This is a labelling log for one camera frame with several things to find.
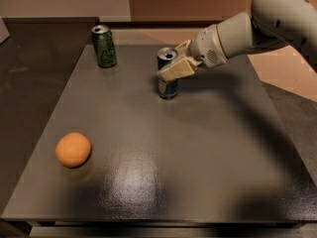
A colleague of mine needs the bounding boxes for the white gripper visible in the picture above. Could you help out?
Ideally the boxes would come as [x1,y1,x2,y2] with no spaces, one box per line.
[158,25,228,82]

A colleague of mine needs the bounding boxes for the green soda can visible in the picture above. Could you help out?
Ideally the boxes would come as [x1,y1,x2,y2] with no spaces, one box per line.
[91,25,117,68]

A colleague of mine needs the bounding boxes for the orange fruit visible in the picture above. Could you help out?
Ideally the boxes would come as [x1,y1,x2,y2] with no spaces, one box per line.
[54,133,91,168]

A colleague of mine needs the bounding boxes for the red bull can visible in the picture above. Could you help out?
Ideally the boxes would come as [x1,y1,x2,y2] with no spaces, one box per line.
[157,48,177,100]

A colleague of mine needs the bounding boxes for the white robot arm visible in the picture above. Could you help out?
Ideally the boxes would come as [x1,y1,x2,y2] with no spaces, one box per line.
[158,0,317,82]

